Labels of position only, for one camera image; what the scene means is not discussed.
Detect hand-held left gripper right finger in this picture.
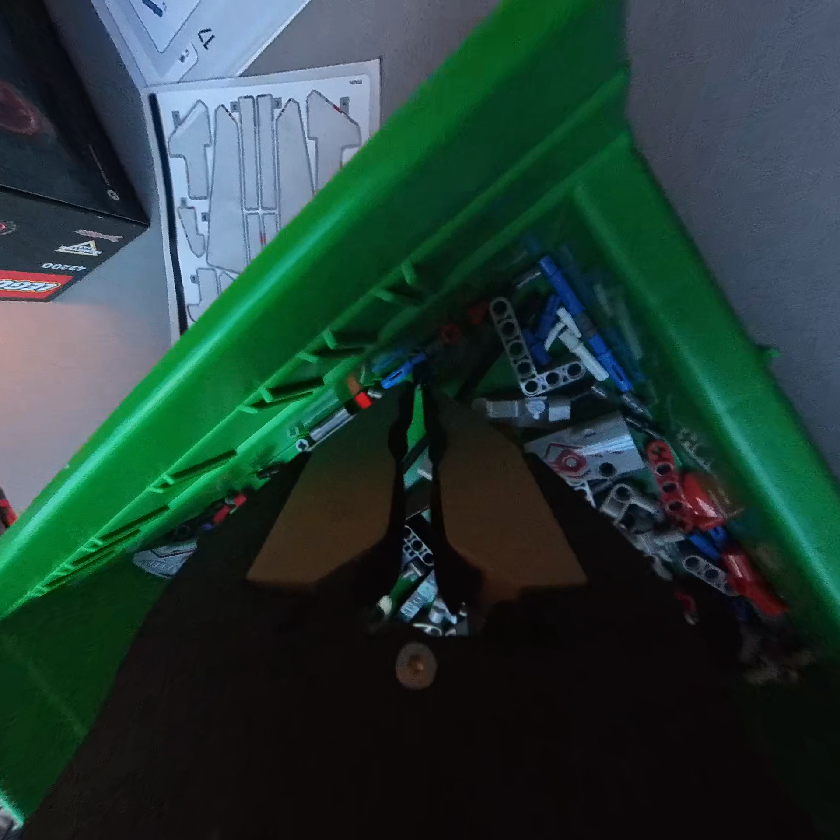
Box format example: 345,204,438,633
422,386,589,632

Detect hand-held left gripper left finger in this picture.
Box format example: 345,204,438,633
246,386,416,593

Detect white sticker sheet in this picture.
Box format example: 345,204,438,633
143,59,382,343

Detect black lego set box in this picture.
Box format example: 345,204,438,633
0,0,152,304

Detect pile of lego pieces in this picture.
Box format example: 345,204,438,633
131,236,815,683

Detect lego instruction booklet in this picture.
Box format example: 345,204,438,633
92,0,312,88

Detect green plastic bin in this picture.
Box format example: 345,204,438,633
0,0,840,840

